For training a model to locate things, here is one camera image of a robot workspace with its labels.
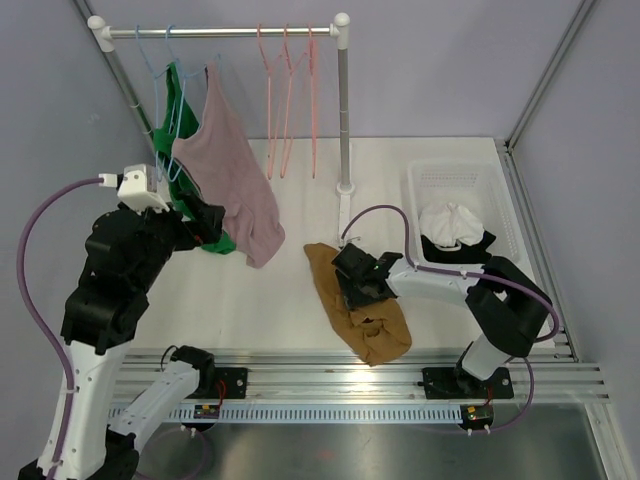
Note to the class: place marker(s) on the white slotted cable duct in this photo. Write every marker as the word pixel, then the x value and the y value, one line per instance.
pixel 273 413

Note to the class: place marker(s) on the white plastic basket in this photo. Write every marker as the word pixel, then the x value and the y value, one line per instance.
pixel 477 185

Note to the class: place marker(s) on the pink hanger of brown top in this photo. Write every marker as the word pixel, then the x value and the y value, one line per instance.
pixel 272 67

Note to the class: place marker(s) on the mauve tank top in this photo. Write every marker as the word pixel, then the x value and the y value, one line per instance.
pixel 221 162

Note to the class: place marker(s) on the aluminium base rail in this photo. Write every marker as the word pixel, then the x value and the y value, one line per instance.
pixel 340 377

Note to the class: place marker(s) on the silver white clothes rack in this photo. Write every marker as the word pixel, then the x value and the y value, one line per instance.
pixel 106 36

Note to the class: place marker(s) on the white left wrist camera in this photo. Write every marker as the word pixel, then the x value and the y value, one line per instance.
pixel 137 188

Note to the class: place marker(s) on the black tank top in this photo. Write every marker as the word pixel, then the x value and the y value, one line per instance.
pixel 459 253

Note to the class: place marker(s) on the white tank top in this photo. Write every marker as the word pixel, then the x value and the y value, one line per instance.
pixel 446 223

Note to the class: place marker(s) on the brown tank top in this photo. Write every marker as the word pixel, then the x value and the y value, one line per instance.
pixel 377 333

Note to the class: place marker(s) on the pink hanger of black top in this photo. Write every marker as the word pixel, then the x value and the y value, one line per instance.
pixel 312 66

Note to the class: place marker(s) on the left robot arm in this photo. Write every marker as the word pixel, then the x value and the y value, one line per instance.
pixel 126 251

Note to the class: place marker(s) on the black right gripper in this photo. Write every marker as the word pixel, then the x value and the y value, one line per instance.
pixel 352 297

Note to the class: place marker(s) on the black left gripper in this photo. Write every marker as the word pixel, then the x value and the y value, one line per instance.
pixel 209 229

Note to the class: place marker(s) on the pink hanger of white top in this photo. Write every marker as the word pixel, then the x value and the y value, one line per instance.
pixel 292 66

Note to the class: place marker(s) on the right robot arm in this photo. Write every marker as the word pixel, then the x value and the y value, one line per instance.
pixel 508 307

